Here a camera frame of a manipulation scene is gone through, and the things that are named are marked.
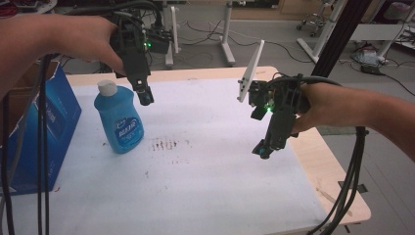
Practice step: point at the person's right hand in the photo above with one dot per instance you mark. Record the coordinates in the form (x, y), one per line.
(319, 105)

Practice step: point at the blue cardboard box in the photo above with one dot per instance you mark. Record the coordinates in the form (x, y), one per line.
(49, 130)

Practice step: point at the white desk frame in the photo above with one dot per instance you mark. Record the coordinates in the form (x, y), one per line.
(326, 29)

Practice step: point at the black tape strip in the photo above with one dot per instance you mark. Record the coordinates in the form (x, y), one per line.
(355, 188)

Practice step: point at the white table mat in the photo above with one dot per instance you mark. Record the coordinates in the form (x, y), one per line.
(195, 169)

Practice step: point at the blue dish soap bottle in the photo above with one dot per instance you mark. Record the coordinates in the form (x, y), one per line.
(121, 121)

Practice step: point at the person's left hand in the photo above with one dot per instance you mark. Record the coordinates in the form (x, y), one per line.
(85, 39)

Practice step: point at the white desk leg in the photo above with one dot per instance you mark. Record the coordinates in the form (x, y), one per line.
(172, 36)
(226, 36)

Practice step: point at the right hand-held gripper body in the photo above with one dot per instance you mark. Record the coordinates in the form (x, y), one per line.
(283, 107)

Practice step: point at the black metal post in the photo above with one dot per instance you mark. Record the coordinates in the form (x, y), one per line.
(342, 36)

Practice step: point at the office chair base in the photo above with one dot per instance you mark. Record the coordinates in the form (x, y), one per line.
(312, 21)

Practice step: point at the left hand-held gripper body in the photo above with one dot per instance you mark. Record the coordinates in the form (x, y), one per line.
(133, 49)

